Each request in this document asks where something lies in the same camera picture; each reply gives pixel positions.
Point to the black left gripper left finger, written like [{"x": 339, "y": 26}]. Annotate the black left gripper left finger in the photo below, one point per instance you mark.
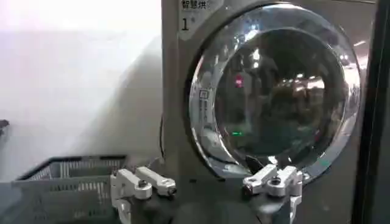
[{"x": 134, "y": 182}]

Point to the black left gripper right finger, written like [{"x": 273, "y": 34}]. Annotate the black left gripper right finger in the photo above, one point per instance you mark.
[{"x": 274, "y": 181}]

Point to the grey plastic laundry basket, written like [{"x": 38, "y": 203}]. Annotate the grey plastic laundry basket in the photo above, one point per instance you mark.
[{"x": 70, "y": 188}]

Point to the grey dryer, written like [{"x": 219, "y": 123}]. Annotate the grey dryer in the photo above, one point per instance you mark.
[{"x": 182, "y": 121}]

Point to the round glass dryer door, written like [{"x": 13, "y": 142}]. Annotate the round glass dryer door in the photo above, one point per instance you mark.
[{"x": 274, "y": 88}]

